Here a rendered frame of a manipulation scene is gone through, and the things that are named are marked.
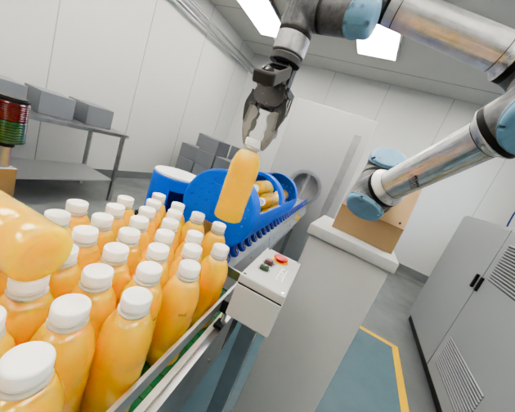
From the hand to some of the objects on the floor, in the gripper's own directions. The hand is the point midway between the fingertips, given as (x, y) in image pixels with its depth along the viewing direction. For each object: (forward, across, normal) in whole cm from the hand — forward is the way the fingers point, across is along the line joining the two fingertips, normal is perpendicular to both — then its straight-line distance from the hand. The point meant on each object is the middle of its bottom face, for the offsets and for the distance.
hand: (253, 141), depth 60 cm
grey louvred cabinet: (+136, -177, -182) cm, 288 cm away
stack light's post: (+135, +49, +21) cm, 145 cm away
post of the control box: (+135, -16, +3) cm, 136 cm away
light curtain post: (+136, -20, -167) cm, 216 cm away
